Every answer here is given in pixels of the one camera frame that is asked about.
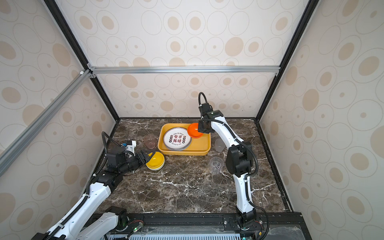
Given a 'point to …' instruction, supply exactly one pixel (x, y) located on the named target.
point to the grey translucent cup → (219, 145)
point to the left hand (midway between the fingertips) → (156, 152)
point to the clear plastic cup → (216, 164)
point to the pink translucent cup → (150, 141)
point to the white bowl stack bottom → (158, 168)
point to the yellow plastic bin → (199, 146)
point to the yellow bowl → (156, 161)
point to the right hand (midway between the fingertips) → (203, 129)
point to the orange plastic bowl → (193, 130)
